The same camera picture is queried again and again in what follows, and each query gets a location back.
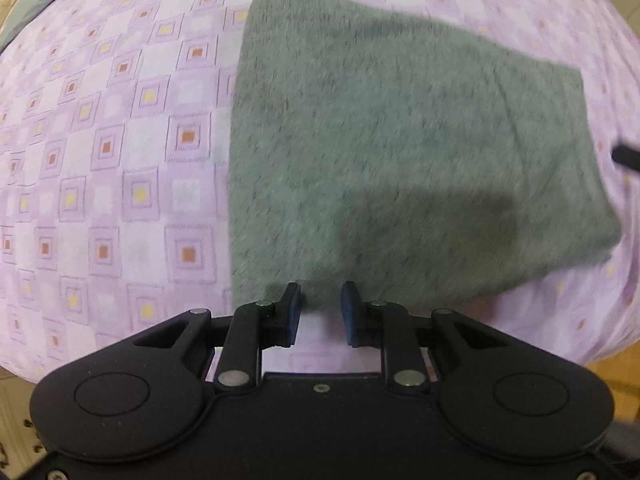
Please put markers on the pile of clothes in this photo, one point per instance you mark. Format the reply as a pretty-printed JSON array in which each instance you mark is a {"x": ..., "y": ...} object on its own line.
[{"x": 35, "y": 5}]

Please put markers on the purple checked bedsheet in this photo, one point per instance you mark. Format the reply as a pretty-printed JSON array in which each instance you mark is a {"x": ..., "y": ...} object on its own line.
[{"x": 125, "y": 135}]

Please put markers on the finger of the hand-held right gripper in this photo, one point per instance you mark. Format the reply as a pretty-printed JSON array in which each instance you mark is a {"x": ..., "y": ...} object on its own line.
[{"x": 627, "y": 157}]

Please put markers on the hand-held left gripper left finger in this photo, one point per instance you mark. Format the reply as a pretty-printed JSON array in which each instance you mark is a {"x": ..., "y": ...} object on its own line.
[{"x": 295, "y": 316}]

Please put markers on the grey-green towel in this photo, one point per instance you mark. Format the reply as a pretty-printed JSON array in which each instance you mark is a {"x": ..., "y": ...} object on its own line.
[{"x": 400, "y": 150}]

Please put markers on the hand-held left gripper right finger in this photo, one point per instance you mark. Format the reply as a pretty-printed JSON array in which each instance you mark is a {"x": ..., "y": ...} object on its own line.
[{"x": 349, "y": 316}]

